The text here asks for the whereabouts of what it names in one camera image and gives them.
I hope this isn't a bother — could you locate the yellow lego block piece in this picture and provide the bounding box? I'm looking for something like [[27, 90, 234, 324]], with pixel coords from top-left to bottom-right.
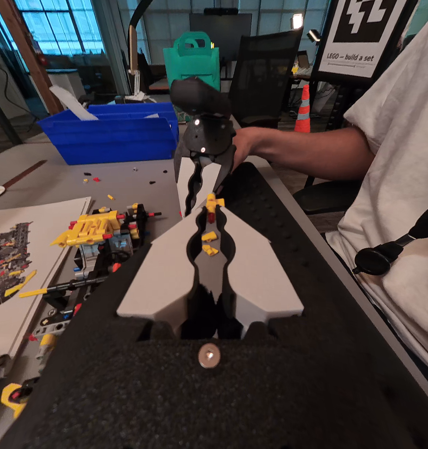
[[206, 194, 226, 215]]

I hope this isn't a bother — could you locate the teal tote bag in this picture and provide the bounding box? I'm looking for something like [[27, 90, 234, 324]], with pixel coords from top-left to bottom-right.
[[163, 32, 221, 106]]

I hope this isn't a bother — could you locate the black sign stand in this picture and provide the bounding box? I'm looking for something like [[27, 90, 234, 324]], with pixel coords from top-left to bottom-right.
[[305, 82, 362, 190]]

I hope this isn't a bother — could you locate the black mesh chair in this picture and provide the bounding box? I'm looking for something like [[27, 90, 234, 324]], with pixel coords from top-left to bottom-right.
[[228, 30, 304, 128]]

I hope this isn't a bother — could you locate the lego instruction booklet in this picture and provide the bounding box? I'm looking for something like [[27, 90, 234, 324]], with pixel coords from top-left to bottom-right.
[[0, 196, 92, 383]]

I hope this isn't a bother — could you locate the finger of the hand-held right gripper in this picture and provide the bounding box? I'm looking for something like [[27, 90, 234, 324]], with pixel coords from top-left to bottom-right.
[[175, 156, 203, 219], [196, 163, 221, 210]]

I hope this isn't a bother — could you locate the white paper strip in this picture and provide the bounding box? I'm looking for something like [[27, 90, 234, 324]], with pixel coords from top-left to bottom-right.
[[49, 85, 99, 121]]

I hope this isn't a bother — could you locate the orange traffic cone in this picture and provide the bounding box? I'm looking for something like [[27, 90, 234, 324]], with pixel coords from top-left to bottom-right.
[[294, 84, 311, 133]]

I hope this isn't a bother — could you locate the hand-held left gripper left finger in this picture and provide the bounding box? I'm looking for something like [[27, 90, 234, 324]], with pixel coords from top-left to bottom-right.
[[116, 207, 206, 338]]

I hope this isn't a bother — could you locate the black chair seat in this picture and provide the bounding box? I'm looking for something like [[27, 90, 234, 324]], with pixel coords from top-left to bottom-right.
[[293, 177, 363, 215]]

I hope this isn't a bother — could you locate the lego car chassis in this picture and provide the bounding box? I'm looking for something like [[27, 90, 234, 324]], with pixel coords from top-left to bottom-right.
[[0, 203, 162, 420]]

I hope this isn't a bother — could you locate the person's right forearm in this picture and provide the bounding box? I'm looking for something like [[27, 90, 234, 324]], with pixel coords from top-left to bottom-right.
[[256, 126, 376, 181]]

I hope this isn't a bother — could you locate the wooden post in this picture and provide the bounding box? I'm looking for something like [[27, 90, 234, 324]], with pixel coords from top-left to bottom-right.
[[0, 0, 64, 114]]

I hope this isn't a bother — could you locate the person's right hand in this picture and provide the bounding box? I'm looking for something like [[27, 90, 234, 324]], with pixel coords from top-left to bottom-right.
[[232, 126, 271, 170]]

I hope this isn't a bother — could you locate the black framed paper sign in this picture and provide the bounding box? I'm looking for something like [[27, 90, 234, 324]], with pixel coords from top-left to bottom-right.
[[310, 0, 419, 83]]

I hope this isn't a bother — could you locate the white cabinet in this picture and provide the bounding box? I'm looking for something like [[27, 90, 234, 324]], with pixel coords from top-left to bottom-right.
[[30, 68, 86, 106]]

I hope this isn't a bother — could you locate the black dotted floor mat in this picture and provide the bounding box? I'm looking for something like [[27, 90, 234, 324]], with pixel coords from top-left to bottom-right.
[[214, 161, 428, 449]]

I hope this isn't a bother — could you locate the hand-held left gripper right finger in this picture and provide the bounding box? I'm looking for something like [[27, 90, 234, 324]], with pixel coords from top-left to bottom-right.
[[217, 206, 305, 335]]

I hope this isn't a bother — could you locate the black strap knob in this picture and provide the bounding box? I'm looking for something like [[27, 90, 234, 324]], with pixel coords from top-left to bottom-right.
[[352, 200, 428, 276]]

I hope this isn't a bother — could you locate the black monitor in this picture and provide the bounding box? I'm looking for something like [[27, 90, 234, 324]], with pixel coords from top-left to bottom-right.
[[189, 8, 253, 62]]

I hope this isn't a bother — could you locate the blue storage bin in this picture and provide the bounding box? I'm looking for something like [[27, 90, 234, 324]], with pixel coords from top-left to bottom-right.
[[37, 102, 179, 165]]

